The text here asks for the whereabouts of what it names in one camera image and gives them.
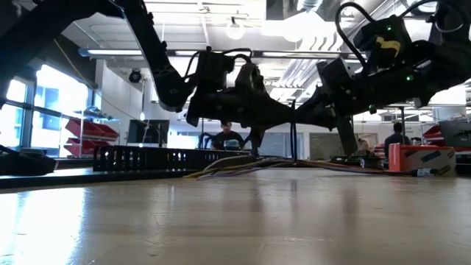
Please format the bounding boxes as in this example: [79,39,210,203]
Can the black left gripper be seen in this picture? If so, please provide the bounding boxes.
[185,63,295,155]

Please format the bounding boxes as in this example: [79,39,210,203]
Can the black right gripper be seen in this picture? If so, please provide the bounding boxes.
[296,57,428,155]

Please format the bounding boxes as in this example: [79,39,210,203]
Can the black zip tie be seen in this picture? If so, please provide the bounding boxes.
[290,101,298,163]

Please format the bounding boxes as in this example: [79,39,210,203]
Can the bundle of coloured wires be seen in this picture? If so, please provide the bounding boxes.
[183,156,295,180]

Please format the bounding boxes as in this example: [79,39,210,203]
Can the black slotted cable tray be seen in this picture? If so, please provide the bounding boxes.
[92,145,255,173]

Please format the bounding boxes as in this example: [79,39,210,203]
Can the seated person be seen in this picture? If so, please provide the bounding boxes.
[211,121,246,151]

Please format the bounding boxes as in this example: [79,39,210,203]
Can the white finned vent unit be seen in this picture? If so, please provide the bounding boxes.
[264,0,347,49]

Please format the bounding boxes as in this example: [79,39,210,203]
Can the orange cardboard box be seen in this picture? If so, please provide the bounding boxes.
[389,143,457,177]

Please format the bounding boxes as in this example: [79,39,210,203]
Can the small red storage bins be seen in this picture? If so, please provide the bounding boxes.
[422,124,445,143]

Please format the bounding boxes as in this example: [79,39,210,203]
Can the black monitor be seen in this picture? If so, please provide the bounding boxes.
[127,119,171,148]

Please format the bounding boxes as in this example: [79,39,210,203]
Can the red storage bin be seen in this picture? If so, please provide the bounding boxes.
[65,119,120,141]
[63,138,111,158]

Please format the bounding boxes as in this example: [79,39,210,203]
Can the black flat tray lid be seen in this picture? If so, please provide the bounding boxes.
[0,168,202,191]

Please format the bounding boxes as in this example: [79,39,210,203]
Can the metal shelf rack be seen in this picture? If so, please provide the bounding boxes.
[58,106,122,159]

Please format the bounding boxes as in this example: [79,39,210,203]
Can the black low base block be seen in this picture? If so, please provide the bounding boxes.
[0,144,59,177]

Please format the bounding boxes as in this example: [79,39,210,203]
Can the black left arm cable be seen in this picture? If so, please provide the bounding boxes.
[183,46,255,80]

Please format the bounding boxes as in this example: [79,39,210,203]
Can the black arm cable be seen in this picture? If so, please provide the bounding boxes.
[333,1,375,71]
[183,46,255,80]

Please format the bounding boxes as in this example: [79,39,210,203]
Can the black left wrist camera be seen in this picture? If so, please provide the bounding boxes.
[194,49,236,93]

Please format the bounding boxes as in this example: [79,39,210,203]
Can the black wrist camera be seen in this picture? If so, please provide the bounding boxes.
[353,14,413,71]
[194,49,236,93]

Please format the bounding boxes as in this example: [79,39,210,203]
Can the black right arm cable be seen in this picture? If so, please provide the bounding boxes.
[333,1,375,71]

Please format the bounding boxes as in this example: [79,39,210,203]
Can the black metal frame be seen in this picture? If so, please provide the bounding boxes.
[386,105,408,145]

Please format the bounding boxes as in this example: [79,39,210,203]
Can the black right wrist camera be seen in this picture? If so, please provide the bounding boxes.
[353,14,413,71]

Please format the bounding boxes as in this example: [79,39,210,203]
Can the white cable coil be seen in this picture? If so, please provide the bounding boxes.
[225,21,247,40]

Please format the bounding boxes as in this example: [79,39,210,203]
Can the dark monitor with grey frame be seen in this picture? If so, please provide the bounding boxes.
[439,120,471,149]

